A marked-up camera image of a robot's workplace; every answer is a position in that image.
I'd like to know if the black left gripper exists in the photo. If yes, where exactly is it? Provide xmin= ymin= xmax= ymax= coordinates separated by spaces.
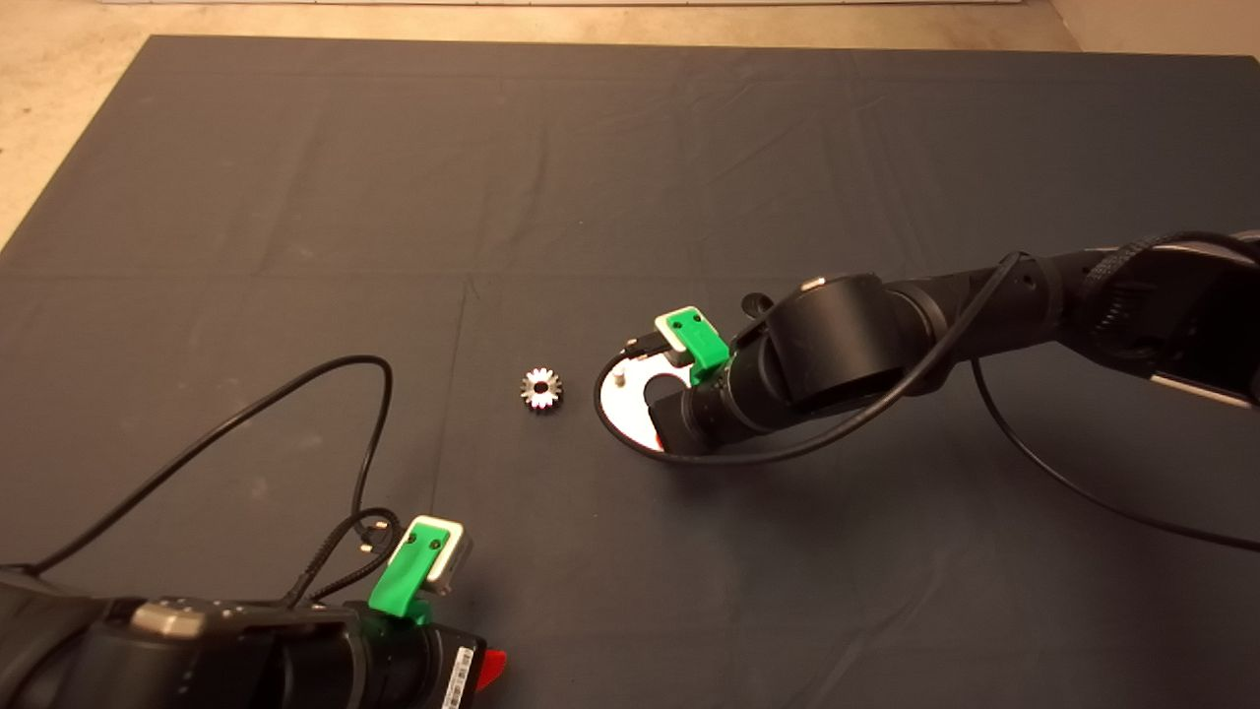
xmin=352 ymin=612 xmax=509 ymax=709

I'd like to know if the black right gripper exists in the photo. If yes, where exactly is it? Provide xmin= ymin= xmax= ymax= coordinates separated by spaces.
xmin=644 ymin=345 xmax=790 ymax=456

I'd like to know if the round metal carrier plate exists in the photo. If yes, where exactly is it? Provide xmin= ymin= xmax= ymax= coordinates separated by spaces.
xmin=597 ymin=347 xmax=710 ymax=454

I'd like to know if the shiny steel planetary gear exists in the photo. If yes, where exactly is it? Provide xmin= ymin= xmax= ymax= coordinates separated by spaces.
xmin=520 ymin=368 xmax=564 ymax=414

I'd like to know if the dark grey table cloth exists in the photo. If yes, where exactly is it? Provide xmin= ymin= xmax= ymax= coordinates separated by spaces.
xmin=0 ymin=36 xmax=1260 ymax=709

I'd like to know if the green right camera mount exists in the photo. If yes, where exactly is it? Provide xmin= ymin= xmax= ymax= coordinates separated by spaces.
xmin=661 ymin=308 xmax=731 ymax=387

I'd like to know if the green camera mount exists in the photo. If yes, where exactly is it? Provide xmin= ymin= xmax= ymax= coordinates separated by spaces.
xmin=661 ymin=308 xmax=731 ymax=387
xmin=369 ymin=522 xmax=452 ymax=621

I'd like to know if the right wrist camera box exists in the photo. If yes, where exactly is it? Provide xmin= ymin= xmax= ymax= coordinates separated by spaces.
xmin=655 ymin=315 xmax=692 ymax=370

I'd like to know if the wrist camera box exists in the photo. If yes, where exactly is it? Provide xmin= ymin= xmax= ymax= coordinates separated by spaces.
xmin=418 ymin=516 xmax=473 ymax=595
xmin=655 ymin=315 xmax=692 ymax=370

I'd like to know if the black right camera cable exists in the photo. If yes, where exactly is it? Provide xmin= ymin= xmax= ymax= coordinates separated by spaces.
xmin=594 ymin=231 xmax=1260 ymax=552

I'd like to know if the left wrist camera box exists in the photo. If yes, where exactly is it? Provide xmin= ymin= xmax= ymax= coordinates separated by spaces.
xmin=418 ymin=516 xmax=473 ymax=595

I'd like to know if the green left camera mount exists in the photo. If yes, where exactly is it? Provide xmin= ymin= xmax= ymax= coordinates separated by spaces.
xmin=369 ymin=522 xmax=452 ymax=621

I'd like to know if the braided black left cable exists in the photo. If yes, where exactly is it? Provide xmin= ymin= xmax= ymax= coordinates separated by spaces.
xmin=285 ymin=508 xmax=400 ymax=607

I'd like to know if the thin black left cable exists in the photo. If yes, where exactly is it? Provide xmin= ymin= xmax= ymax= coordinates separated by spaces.
xmin=0 ymin=356 xmax=395 ymax=582

